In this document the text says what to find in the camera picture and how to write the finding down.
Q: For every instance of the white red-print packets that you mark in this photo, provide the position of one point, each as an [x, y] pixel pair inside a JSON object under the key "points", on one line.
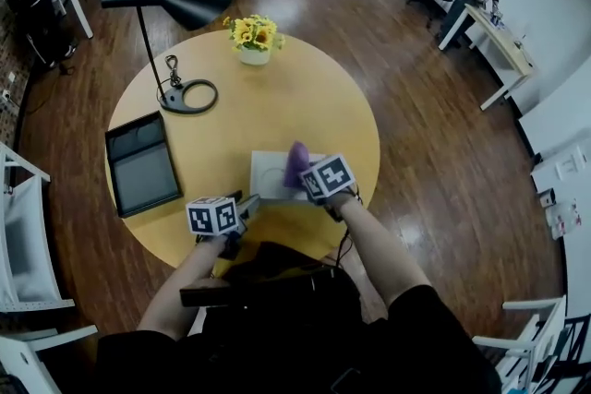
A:
{"points": [[563, 219]]}

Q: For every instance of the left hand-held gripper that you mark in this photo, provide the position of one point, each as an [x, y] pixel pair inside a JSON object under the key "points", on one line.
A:
{"points": [[212, 216]]}

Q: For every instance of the black chest-mounted device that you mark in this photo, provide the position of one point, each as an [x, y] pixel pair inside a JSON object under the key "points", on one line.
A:
{"points": [[208, 295]]}

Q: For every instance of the white rectangular box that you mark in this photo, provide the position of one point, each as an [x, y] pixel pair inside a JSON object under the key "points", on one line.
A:
{"points": [[268, 170]]}

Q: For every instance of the person's right forearm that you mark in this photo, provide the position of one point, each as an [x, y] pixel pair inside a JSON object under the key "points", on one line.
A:
{"points": [[374, 254]]}

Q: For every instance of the small black white device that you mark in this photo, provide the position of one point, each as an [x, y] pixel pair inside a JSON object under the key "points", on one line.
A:
{"points": [[547, 197]]}

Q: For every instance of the person's black shirt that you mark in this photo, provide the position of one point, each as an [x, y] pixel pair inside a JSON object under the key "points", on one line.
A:
{"points": [[295, 350]]}

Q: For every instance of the person's left forearm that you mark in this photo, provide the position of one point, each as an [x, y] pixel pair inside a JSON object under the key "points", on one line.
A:
{"points": [[184, 286]]}

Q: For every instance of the black desk lamp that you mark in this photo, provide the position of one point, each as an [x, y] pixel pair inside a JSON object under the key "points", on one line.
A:
{"points": [[184, 4]]}

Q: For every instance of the sunflowers in white pot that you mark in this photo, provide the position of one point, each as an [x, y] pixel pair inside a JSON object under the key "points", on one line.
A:
{"points": [[254, 34]]}

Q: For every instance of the white shelf unit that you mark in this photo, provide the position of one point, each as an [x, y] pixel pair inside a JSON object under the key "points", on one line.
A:
{"points": [[531, 337], [37, 360], [27, 244]]}

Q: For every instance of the white wall socket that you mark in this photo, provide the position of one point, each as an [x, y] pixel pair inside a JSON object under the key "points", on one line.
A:
{"points": [[7, 95]]}

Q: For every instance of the purple cloth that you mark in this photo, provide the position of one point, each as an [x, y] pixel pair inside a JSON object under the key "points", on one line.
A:
{"points": [[295, 166]]}

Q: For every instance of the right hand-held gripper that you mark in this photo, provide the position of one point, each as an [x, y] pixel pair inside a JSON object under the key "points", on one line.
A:
{"points": [[329, 179]]}

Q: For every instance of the black rectangular tray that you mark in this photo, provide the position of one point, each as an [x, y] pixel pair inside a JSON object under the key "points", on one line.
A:
{"points": [[143, 170]]}

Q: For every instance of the wooden desk white legs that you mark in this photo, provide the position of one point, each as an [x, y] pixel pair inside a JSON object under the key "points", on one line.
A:
{"points": [[498, 37]]}

